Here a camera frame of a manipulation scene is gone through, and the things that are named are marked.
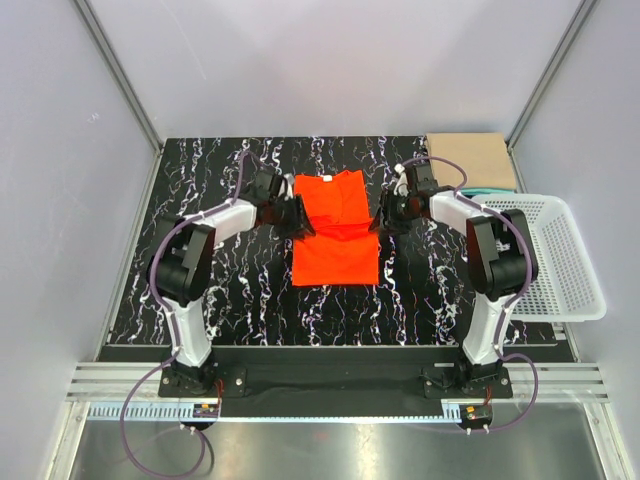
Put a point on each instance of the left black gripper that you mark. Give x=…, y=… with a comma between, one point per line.
x=298, y=224

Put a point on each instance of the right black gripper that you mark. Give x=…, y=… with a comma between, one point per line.
x=386, y=220

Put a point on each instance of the orange t shirt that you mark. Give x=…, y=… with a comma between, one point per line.
x=343, y=251

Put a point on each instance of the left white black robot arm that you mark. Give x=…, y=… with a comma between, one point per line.
x=180, y=266

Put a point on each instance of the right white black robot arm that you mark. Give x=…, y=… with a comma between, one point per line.
x=501, y=259

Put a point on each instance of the folded brown t shirt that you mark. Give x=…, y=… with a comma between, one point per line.
x=483, y=156

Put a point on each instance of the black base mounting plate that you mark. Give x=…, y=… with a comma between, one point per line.
x=279, y=381

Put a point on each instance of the white plastic basket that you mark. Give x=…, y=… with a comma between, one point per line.
x=567, y=288

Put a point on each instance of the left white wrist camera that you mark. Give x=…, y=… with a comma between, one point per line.
x=287, y=186

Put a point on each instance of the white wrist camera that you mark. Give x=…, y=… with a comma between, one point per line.
x=287, y=186
x=401, y=187

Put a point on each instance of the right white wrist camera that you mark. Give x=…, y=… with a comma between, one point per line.
x=401, y=187

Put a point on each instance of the left aluminium frame post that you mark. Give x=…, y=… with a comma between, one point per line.
x=107, y=52

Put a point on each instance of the aluminium frame post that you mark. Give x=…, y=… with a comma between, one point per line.
x=578, y=21
x=107, y=52

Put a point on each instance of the aluminium rail beam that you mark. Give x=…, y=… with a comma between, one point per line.
x=555, y=382

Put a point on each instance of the white slotted cable duct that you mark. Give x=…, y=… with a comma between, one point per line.
x=154, y=412

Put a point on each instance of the right aluminium frame post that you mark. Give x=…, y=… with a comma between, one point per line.
x=578, y=21

